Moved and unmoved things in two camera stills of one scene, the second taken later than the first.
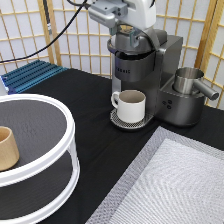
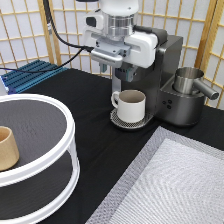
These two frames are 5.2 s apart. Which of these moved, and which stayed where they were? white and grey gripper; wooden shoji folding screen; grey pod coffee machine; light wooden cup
Moved: white and grey gripper
Stayed: light wooden cup; grey pod coffee machine; wooden shoji folding screen
